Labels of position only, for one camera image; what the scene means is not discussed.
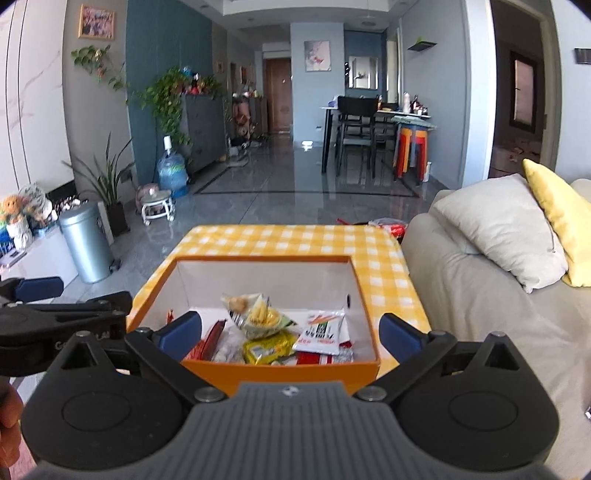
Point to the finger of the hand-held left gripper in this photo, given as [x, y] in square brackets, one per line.
[69, 309]
[39, 288]

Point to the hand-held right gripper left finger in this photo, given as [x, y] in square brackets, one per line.
[180, 333]

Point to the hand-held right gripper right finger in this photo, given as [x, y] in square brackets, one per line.
[399, 337]

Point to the red yellow noodle snack packet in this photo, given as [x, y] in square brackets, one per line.
[210, 341]

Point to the clear bag of white candies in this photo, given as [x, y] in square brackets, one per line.
[228, 346]

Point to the white noodle packet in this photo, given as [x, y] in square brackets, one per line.
[323, 332]

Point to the green yellow fries packet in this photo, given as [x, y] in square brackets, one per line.
[263, 318]

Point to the orange cardboard box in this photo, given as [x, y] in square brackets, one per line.
[286, 374]

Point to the person's left hand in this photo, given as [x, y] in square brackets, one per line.
[9, 420]

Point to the white low cabinet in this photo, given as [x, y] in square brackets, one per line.
[41, 272]

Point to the silver pedal trash can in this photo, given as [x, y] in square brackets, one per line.
[85, 244]

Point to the stuffed toys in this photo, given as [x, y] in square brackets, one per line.
[23, 212]

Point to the beige sofa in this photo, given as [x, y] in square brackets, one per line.
[485, 332]

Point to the red plastic bag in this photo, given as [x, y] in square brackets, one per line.
[392, 228]

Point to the tall leafy potted plant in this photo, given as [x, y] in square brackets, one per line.
[108, 184]

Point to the small white wheeled stool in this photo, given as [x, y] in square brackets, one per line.
[157, 205]

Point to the yellow checkered tablecloth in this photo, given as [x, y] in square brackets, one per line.
[286, 240]

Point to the beige pillow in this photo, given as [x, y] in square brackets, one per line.
[503, 230]

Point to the blue water jug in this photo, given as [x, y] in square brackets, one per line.
[171, 175]

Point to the stack of coloured stools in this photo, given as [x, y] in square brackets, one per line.
[411, 152]

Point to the yellow pillow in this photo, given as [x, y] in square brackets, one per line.
[558, 217]

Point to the grey drawer cabinet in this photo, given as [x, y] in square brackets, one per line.
[203, 134]

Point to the pink brown floor toy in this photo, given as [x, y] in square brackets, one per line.
[241, 117]

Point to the trailing vine plant on cabinet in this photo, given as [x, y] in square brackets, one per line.
[168, 99]

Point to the black dining chair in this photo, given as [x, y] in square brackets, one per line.
[355, 108]

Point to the dining table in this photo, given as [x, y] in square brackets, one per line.
[330, 110]

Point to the brown wooden door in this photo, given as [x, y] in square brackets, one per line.
[278, 97]

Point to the hanging wall vine plant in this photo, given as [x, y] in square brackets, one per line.
[97, 62]

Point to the framed wall mirror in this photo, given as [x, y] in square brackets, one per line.
[363, 72]

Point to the wooden framed wall picture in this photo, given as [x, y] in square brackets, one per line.
[96, 21]

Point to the pale pink wall picture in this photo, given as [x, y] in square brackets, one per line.
[317, 56]

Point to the small wall shelf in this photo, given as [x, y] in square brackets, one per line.
[422, 45]

